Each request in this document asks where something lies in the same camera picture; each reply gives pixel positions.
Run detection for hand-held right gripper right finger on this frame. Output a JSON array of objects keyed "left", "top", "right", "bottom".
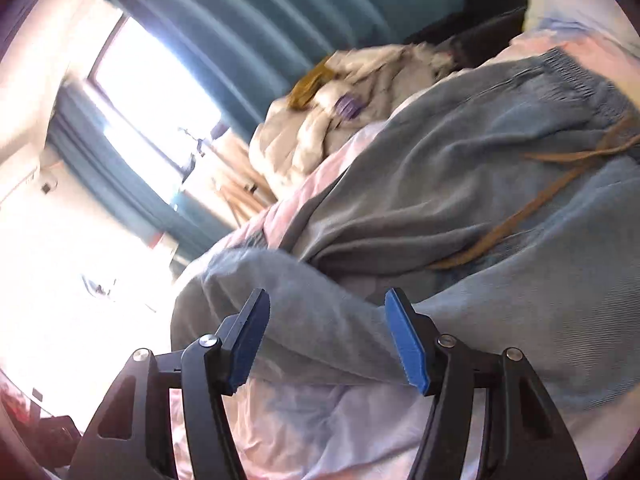
[{"left": 384, "top": 288, "right": 589, "bottom": 480}]

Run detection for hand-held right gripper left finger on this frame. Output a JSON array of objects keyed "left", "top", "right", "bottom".
[{"left": 67, "top": 288, "right": 271, "bottom": 480}]

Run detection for grey-blue drawstring pants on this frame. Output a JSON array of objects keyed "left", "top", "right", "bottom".
[{"left": 170, "top": 48, "right": 640, "bottom": 407}]

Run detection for pink and white bed sheet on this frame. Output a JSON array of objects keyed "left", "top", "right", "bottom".
[{"left": 168, "top": 0, "right": 640, "bottom": 480}]

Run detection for wooden rack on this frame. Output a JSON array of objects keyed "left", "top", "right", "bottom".
[{"left": 210, "top": 135, "right": 277, "bottom": 226}]

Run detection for teal curtain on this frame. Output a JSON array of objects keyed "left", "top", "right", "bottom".
[
  {"left": 105, "top": 0, "right": 468, "bottom": 148},
  {"left": 47, "top": 82, "right": 236, "bottom": 266}
]

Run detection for cream quilted comforter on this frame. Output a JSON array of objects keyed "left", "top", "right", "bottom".
[{"left": 248, "top": 42, "right": 457, "bottom": 205}]

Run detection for mustard yellow cloth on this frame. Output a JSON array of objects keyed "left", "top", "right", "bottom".
[{"left": 289, "top": 57, "right": 337, "bottom": 111}]

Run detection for window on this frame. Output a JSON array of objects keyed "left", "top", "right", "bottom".
[{"left": 87, "top": 15, "right": 223, "bottom": 186}]

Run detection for black chair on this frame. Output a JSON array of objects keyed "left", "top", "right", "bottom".
[{"left": 402, "top": 0, "right": 538, "bottom": 68}]

